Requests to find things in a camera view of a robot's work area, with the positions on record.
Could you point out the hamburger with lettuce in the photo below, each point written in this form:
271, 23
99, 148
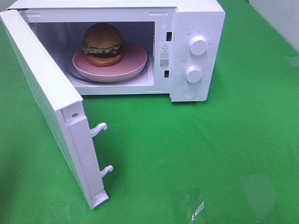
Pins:
102, 45

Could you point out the pink round plate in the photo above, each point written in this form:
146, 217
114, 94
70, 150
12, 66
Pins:
133, 61

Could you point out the white microwave door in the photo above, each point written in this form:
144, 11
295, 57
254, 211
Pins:
61, 106

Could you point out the white microwave knob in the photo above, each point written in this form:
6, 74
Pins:
198, 45
194, 74

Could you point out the white microwave oven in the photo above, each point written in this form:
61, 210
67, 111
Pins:
162, 27

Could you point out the round door release button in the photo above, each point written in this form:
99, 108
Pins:
190, 93

